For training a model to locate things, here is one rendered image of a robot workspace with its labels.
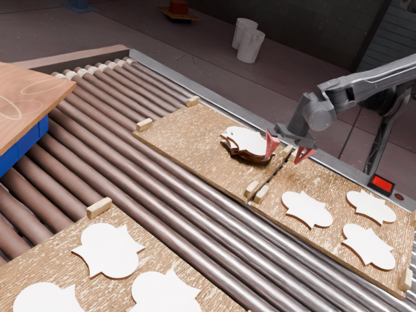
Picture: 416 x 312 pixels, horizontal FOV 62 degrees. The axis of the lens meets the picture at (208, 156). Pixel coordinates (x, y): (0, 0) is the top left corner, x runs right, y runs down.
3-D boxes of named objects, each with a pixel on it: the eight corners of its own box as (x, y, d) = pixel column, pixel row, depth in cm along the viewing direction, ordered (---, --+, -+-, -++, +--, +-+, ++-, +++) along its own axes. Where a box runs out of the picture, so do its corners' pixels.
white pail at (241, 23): (252, 53, 488) (260, 27, 466) (232, 49, 480) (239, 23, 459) (247, 45, 511) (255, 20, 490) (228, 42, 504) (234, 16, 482)
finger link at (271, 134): (285, 167, 97) (299, 139, 93) (263, 163, 95) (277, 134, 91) (277, 155, 103) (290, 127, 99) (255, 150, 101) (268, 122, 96)
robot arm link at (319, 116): (344, 105, 94) (337, 77, 90) (361, 122, 84) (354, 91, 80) (302, 121, 96) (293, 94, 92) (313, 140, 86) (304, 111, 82)
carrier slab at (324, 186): (293, 155, 118) (294, 151, 117) (414, 219, 105) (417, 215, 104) (248, 208, 92) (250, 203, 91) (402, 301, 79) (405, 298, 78)
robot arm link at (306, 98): (321, 93, 93) (302, 87, 92) (329, 103, 87) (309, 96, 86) (309, 116, 96) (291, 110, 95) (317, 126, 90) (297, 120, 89)
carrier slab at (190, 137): (195, 104, 132) (196, 100, 131) (291, 154, 119) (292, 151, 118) (131, 136, 106) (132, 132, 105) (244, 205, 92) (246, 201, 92)
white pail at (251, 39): (231, 57, 454) (239, 30, 432) (239, 52, 477) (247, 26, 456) (252, 65, 447) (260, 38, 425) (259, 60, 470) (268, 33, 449)
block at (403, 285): (400, 272, 84) (406, 265, 82) (408, 277, 83) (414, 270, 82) (397, 289, 79) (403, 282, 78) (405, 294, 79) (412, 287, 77)
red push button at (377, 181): (373, 178, 119) (375, 175, 119) (390, 187, 117) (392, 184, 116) (369, 186, 115) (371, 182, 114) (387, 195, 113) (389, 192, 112)
